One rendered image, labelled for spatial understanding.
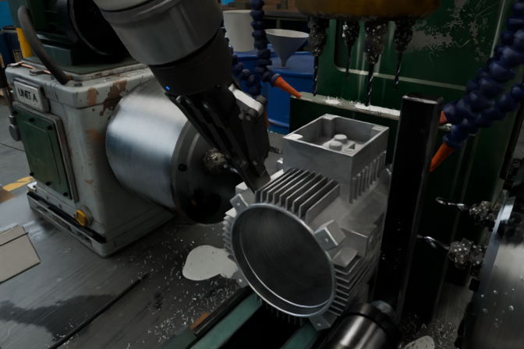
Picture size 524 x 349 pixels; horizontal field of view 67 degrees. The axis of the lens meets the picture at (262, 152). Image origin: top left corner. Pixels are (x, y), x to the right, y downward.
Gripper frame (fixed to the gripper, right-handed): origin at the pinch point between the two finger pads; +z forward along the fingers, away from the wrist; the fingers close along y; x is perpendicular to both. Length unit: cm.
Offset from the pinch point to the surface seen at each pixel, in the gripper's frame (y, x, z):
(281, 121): 87, -89, 110
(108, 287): 29.8, 21.6, 23.8
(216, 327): -0.4, 17.1, 12.8
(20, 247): 14.7, 22.2, -7.3
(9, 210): 73, 21, 24
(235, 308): -0.3, 13.7, 14.7
